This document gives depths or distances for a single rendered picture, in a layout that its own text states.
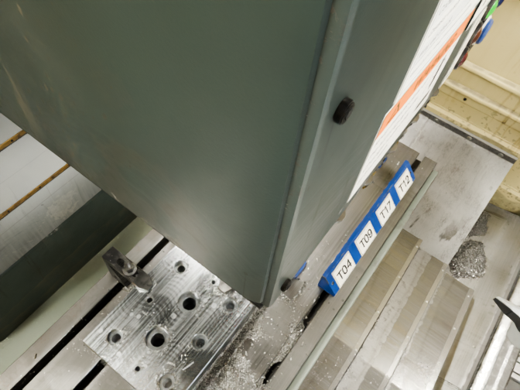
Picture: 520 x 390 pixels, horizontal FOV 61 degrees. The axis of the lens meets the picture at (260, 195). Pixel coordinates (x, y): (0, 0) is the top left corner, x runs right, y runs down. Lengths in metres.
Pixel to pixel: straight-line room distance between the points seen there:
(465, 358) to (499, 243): 0.44
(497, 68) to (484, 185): 0.37
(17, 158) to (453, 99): 1.24
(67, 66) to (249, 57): 0.15
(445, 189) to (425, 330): 0.47
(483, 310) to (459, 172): 0.44
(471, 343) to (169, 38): 1.37
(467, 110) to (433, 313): 0.64
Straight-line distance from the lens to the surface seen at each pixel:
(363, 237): 1.17
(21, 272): 1.31
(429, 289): 1.43
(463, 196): 1.58
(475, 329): 1.51
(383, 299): 1.33
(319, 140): 0.18
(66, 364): 1.11
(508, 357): 1.37
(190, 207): 0.29
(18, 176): 1.05
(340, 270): 1.11
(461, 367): 1.45
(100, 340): 1.01
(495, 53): 1.46
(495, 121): 1.58
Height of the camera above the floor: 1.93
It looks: 57 degrees down
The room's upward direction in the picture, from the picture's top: 8 degrees clockwise
